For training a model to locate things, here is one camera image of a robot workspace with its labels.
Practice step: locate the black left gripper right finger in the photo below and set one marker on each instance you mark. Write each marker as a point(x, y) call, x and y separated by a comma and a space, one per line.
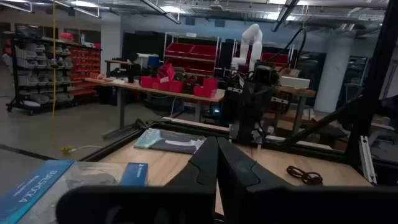
point(239, 171)

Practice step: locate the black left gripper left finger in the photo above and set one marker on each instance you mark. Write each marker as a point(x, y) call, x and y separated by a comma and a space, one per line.
point(200, 171)

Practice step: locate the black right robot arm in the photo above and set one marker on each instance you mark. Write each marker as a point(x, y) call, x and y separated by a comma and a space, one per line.
point(264, 74)

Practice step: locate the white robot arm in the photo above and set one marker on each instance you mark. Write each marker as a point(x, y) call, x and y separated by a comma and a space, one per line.
point(252, 40)

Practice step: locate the flat teal and dark package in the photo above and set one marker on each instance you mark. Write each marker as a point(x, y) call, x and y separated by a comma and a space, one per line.
point(168, 141)

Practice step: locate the white rectangular box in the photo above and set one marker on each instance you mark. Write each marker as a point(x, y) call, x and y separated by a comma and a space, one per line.
point(294, 82)

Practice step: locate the red plastic bin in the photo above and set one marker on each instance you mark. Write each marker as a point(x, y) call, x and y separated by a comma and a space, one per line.
point(205, 90)
point(175, 86)
point(146, 81)
point(168, 71)

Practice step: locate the white rack with red bins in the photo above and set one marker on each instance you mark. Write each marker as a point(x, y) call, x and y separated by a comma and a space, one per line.
point(189, 51)

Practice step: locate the plain white column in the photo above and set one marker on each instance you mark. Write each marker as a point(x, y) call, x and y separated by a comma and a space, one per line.
point(334, 71)

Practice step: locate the long wooden work table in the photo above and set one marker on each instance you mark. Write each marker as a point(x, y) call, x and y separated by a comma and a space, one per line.
point(155, 90)

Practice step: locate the blue DualShock controller box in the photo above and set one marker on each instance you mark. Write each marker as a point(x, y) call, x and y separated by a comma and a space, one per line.
point(31, 186)

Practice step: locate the red object atop rack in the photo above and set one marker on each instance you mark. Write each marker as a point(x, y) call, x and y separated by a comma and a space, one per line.
point(66, 36)

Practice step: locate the black rack with storage bins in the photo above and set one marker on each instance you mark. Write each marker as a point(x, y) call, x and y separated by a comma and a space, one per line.
point(40, 68)

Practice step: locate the black diagonal frame brace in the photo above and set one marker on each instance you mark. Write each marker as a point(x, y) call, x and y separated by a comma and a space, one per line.
point(323, 121)

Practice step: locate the black frame post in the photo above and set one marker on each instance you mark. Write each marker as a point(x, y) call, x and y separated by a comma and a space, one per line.
point(373, 77)

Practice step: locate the aluminium extrusion bracket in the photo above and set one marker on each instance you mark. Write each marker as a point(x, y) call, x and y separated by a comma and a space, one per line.
point(367, 158)

